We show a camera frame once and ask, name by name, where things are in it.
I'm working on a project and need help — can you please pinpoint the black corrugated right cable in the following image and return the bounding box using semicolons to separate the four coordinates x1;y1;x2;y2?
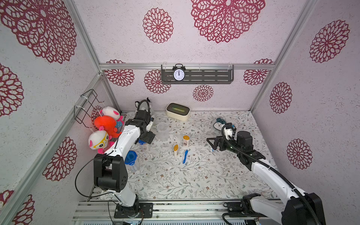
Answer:
220;123;321;225

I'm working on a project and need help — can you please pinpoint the yellow cap bottle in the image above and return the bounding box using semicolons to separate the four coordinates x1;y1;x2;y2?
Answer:
173;144;180;157
183;135;190;147

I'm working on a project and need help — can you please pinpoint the black wall alarm clock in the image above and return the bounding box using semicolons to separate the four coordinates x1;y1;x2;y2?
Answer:
172;63;186;82

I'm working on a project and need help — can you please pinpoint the white pink plush upper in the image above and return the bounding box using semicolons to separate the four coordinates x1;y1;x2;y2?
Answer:
100;106;123;122

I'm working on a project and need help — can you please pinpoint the cream tissue box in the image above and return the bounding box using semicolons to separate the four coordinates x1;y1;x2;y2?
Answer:
166;103;191;121

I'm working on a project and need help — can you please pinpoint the orange red plush toy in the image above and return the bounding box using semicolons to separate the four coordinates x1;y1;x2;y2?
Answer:
94;115;122;138

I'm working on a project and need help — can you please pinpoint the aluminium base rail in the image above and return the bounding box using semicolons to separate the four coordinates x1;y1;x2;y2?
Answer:
72;199;246;222

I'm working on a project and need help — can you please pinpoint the green teal alarm clock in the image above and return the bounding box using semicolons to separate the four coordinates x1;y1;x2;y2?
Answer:
213;118;227;131

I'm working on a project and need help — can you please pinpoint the clear plastic cup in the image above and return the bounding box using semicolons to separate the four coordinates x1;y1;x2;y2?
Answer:
157;122;170;141
140;142;151;151

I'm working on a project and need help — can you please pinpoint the grey metal wall shelf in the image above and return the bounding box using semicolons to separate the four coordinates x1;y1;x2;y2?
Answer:
160;64;234;85

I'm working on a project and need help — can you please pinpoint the black wire wall basket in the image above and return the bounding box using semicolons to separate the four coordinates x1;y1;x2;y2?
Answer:
73;89;104;128

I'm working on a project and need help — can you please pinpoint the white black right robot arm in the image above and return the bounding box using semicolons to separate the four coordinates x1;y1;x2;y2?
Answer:
206;129;326;225

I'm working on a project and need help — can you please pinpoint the grey husky plush toy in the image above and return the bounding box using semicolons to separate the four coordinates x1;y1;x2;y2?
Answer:
135;98;154;126

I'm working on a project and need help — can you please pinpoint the white plush with glasses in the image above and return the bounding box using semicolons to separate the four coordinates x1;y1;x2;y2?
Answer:
88;126;114;154

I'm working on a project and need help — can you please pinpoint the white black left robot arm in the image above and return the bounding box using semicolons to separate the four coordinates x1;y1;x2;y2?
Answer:
93;109;155;218

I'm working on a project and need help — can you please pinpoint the clear plastic kit container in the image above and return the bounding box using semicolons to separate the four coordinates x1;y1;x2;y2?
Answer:
127;159;140;173

